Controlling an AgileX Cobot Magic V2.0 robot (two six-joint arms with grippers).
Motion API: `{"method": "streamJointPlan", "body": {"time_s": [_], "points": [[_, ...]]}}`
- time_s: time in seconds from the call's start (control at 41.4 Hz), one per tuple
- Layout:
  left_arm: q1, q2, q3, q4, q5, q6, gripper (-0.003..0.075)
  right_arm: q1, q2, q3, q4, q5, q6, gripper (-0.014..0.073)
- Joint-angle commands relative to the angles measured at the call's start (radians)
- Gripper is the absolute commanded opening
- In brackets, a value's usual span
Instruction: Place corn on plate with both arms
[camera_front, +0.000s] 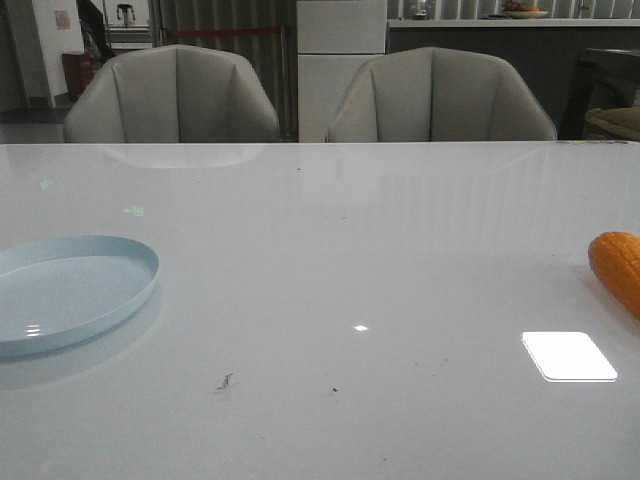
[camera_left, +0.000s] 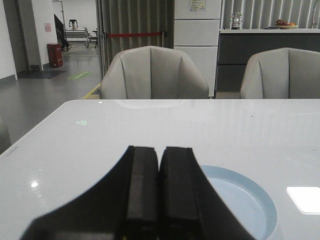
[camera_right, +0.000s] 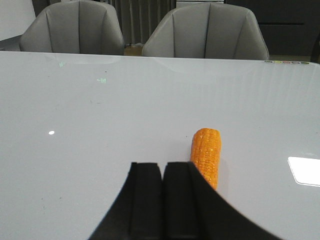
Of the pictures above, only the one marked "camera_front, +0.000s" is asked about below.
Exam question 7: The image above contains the light blue round plate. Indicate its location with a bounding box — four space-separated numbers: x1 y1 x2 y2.
1 235 160 358

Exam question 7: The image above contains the orange toy corn cob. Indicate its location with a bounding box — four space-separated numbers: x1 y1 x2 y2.
588 231 639 319

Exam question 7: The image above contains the right beige upholstered chair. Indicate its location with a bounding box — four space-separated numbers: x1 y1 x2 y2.
326 47 557 143

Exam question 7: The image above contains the beige upholstered chair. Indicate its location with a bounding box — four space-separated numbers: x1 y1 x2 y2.
326 47 557 143
63 44 280 143

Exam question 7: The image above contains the white cabinet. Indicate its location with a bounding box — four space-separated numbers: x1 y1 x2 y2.
296 1 387 143

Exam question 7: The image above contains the left beige upholstered chair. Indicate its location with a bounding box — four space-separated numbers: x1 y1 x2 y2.
63 44 280 143

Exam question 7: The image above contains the red barrier belt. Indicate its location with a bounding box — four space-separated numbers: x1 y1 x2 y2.
166 25 280 39

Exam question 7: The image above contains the red bin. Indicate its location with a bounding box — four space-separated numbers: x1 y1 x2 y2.
61 51 94 101

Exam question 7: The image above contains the grey counter with white top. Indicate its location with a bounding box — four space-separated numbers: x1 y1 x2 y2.
387 19 639 140

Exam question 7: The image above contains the fruit bowl on counter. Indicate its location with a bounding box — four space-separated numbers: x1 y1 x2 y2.
502 0 548 19

